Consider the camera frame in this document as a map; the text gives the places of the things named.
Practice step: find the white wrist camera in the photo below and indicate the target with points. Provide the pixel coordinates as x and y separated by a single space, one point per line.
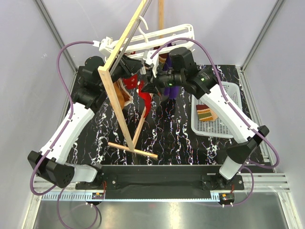
150 62
105 46

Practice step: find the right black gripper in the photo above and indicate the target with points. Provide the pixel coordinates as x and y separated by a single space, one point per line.
153 86

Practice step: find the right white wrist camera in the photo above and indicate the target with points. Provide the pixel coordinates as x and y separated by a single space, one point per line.
150 62

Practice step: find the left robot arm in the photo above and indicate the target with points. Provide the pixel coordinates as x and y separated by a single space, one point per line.
50 162

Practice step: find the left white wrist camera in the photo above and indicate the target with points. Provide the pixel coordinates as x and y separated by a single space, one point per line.
105 46

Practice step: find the white perforated plastic basket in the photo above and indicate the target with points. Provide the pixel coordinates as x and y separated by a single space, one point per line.
214 128

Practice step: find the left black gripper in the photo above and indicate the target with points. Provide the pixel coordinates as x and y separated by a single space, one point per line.
129 65

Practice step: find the grey metal rack rod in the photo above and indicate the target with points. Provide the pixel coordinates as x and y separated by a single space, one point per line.
127 35

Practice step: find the orange sock with cream cuff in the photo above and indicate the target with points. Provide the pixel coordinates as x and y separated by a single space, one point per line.
123 95

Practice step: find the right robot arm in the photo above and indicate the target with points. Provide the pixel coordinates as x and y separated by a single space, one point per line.
203 85

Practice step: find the black marble pattern mat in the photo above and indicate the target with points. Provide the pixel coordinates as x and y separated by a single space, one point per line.
166 132

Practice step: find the white plastic clip hanger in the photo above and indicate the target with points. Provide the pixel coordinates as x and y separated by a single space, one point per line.
149 40

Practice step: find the purple sock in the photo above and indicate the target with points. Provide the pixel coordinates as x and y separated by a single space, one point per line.
171 92

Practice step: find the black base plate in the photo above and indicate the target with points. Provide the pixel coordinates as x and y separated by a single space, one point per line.
163 183

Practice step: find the red sock with cream cuff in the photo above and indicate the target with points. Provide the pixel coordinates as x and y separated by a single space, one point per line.
131 83

